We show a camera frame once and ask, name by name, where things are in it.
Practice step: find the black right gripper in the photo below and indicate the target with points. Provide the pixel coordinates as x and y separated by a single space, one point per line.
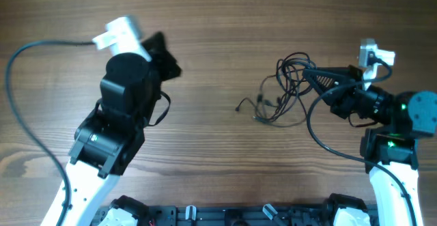
341 75

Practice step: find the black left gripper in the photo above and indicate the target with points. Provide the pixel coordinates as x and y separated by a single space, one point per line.
156 55

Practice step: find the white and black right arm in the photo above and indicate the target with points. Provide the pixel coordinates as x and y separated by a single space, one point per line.
388 148

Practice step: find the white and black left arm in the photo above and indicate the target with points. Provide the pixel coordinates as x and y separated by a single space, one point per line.
111 135

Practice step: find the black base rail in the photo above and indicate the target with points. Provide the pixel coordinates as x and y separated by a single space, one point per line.
290 215

